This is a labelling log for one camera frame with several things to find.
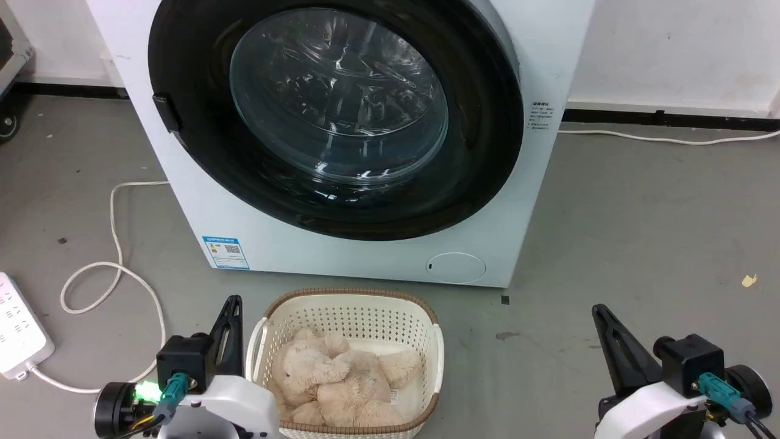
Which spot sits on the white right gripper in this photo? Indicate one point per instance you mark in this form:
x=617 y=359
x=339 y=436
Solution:
x=655 y=408

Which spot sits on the small white text sticker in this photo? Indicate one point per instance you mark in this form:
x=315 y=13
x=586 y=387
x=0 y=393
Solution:
x=540 y=116

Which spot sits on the grey cart with black wheel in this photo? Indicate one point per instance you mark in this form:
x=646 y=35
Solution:
x=8 y=79

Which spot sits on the round black glass washer door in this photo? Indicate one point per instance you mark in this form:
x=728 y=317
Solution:
x=341 y=110

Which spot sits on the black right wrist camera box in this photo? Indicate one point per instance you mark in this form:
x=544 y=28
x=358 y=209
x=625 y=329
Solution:
x=691 y=360

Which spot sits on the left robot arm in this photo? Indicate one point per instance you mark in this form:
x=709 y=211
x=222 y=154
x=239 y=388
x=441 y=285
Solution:
x=116 y=408

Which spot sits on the white front-load washing machine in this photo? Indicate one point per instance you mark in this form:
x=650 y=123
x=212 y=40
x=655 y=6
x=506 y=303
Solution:
x=548 y=49

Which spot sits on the blue energy label sticker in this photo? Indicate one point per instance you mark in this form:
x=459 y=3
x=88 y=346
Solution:
x=226 y=252

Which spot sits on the cream perforated laundry basket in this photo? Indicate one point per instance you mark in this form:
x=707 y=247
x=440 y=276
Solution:
x=353 y=314

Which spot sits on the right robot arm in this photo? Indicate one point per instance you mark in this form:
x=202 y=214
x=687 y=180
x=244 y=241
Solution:
x=749 y=390

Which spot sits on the white power strip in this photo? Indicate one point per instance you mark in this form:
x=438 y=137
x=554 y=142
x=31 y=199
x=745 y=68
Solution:
x=18 y=332

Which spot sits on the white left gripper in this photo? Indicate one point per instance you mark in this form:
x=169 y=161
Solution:
x=237 y=405

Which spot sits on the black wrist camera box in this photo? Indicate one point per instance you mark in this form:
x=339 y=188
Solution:
x=183 y=360
x=691 y=360

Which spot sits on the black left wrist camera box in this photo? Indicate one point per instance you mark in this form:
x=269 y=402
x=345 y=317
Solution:
x=183 y=360

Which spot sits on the beige plush teddy bear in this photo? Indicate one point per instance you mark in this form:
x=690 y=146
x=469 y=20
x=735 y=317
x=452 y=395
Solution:
x=341 y=378

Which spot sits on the small tan paper scrap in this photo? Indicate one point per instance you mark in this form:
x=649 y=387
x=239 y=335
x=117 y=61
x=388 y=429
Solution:
x=749 y=280

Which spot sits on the round white filter cover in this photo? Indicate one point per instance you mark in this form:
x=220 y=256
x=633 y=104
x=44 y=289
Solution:
x=456 y=267

